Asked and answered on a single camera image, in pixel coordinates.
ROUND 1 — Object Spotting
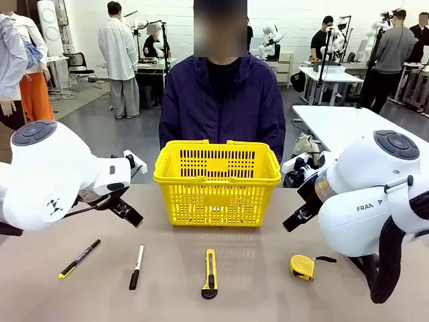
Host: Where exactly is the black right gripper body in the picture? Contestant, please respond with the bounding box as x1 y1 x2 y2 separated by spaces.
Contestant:
296 176 328 216

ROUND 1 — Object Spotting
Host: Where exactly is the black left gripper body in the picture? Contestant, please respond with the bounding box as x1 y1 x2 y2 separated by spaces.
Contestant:
77 182 131 211

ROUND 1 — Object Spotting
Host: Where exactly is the yellow tape measure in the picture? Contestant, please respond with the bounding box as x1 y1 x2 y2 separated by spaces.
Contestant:
289 254 338 282

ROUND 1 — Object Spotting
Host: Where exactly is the yellow plastic shopping basket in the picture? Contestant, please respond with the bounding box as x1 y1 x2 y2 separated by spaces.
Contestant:
153 139 282 228

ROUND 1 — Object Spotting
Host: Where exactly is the person in purple jacket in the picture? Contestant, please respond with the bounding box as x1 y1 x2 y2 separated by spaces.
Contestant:
158 0 287 166

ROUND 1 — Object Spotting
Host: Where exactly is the person in white coat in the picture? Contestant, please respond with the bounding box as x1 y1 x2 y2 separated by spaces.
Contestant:
97 1 141 120

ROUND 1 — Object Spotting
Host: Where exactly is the person in black t-shirt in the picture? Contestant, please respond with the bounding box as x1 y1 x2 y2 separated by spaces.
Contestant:
310 15 336 62

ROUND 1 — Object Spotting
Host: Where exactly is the seated person in black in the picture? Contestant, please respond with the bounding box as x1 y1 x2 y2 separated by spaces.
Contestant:
142 23 172 58

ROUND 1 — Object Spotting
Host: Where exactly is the person in grey sweater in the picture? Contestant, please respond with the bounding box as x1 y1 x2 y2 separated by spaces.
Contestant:
360 9 417 115

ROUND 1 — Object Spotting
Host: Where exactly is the person in black jacket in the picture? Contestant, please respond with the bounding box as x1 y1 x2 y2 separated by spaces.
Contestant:
407 12 429 64

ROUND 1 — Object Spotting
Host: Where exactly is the dark plastic stool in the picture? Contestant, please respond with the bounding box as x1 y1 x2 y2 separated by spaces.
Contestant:
283 170 302 189

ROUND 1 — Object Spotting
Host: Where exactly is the beige cloth bag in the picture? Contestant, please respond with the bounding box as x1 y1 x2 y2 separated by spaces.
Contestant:
294 132 323 159

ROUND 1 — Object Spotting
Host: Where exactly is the white marker with black cap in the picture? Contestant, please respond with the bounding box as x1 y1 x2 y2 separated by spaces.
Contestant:
128 244 145 291

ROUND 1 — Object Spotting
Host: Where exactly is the black yellow-tipped highlighter pen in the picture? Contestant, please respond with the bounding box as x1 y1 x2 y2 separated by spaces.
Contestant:
58 238 102 279

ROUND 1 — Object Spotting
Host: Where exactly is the large white table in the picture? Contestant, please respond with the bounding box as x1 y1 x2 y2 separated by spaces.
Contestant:
291 105 429 154

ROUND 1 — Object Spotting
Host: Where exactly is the yellow utility knife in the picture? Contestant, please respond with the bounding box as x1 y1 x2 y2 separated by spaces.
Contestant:
200 248 219 301

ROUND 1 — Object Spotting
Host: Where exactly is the small white desk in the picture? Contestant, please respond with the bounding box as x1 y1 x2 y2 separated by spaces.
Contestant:
297 65 365 106

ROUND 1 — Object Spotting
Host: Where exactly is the mannequin with orange pants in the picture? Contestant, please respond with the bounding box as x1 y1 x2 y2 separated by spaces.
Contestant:
9 11 56 123

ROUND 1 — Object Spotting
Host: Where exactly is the white drawer cabinet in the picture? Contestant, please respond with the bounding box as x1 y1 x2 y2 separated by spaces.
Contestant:
267 52 294 89

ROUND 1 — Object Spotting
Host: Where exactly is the black tripod pole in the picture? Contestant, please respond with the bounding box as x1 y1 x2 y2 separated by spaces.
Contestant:
356 26 385 109
316 28 333 105

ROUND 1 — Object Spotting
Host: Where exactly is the black office chair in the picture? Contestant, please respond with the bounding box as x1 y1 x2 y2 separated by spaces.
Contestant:
62 51 103 93

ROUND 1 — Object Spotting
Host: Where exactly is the dark workbench desk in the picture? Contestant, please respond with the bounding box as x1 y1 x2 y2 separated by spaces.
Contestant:
135 56 178 107

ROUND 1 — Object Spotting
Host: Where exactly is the mannequin with blue shirt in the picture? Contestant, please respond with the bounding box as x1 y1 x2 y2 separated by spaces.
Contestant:
0 0 29 131

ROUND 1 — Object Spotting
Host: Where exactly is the white standing air conditioner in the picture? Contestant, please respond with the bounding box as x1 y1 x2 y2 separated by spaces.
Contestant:
36 0 66 58

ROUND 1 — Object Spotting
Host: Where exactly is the thin black cable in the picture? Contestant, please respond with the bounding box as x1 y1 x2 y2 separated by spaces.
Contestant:
62 196 113 219

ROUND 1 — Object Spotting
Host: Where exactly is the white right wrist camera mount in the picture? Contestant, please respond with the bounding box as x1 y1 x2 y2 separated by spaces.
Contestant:
281 151 324 178

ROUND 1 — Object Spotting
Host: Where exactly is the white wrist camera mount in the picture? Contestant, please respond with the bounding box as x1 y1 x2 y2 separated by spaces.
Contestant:
123 149 148 176
281 151 324 178

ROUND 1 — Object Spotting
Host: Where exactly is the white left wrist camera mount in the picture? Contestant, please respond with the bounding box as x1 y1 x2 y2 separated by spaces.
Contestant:
123 149 148 176

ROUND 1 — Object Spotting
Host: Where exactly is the black corrugated cable hose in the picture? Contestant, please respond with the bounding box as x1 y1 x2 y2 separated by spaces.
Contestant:
351 191 429 305

